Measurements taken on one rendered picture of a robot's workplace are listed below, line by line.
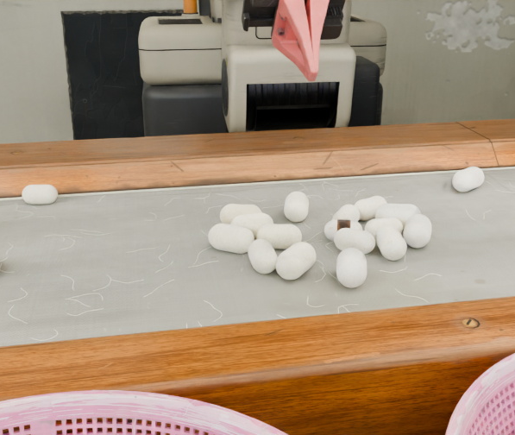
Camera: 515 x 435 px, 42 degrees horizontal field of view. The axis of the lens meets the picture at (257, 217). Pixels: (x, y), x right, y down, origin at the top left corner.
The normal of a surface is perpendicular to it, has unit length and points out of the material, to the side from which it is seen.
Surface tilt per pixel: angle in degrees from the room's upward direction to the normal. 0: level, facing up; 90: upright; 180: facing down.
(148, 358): 0
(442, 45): 90
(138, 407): 75
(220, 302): 0
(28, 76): 90
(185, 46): 90
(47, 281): 0
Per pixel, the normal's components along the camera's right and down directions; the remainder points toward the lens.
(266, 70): 0.14, 0.50
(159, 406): -0.22, 0.11
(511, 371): 0.60, 0.04
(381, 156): 0.13, -0.39
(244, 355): 0.00, -0.93
